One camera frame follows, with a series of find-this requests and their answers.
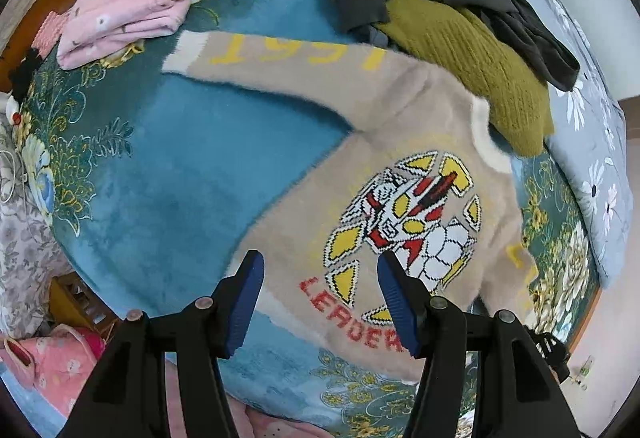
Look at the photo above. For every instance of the teal floral blanket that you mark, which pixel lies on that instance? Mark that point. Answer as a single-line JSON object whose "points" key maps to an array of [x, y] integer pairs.
{"points": [[150, 180]]}

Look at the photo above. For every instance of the light blue floral pillow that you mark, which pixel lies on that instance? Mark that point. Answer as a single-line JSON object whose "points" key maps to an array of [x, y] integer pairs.
{"points": [[588, 142]]}

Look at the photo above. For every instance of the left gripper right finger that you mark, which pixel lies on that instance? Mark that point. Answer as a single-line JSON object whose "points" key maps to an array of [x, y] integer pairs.
{"points": [[519, 374]]}

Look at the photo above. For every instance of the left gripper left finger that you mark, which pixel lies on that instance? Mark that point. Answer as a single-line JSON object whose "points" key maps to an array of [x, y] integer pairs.
{"points": [[125, 394]]}

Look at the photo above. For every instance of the beige fuzzy graphic sweater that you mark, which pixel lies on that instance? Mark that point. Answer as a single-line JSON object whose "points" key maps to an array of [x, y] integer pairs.
{"points": [[418, 175]]}

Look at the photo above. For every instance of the grey floral bedsheet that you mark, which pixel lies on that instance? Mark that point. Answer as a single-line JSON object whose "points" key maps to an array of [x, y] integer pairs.
{"points": [[30, 256]]}

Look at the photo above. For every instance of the mustard yellow knit sweater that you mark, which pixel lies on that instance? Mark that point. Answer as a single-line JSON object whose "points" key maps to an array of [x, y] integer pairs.
{"points": [[474, 83]]}

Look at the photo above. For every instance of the pink folded garment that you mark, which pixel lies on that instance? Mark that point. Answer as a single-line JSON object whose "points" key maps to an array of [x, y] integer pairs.
{"points": [[93, 29]]}

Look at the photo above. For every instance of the pink floral bag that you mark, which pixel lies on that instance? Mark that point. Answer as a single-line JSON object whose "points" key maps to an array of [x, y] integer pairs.
{"points": [[57, 365]]}

